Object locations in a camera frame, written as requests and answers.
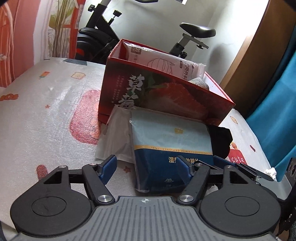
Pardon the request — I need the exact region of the black fabric pouch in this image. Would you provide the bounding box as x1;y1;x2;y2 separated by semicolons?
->
207;125;233;159

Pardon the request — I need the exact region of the blue cotton pad package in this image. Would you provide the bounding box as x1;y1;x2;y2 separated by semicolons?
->
129;109;213;193

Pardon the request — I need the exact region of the white translucent plastic bag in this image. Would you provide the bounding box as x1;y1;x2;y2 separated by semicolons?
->
95;106;134;164

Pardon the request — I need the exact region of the white crumpled tissue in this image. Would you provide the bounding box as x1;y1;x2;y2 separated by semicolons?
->
264;167;277;181

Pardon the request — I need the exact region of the teal curtain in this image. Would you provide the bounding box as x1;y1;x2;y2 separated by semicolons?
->
247;32;295;181

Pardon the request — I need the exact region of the patterned white table cover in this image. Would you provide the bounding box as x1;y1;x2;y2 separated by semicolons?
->
0;57;289;232

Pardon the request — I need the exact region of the grey mesh cloth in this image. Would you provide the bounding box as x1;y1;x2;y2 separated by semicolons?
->
189;77;209;90

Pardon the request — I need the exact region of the brown wooden door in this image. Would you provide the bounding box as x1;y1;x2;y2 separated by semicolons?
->
220;1;295;118

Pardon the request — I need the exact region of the red strawberry cardboard box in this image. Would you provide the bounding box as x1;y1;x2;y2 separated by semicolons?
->
98;39;235;126

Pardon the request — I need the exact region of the white face mask package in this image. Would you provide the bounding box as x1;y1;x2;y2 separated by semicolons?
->
123;41;206;81

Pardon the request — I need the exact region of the black exercise bike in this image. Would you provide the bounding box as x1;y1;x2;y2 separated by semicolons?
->
75;1;216;65

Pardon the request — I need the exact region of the printed red wall tapestry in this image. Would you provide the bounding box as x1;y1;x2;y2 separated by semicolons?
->
1;0;85;87

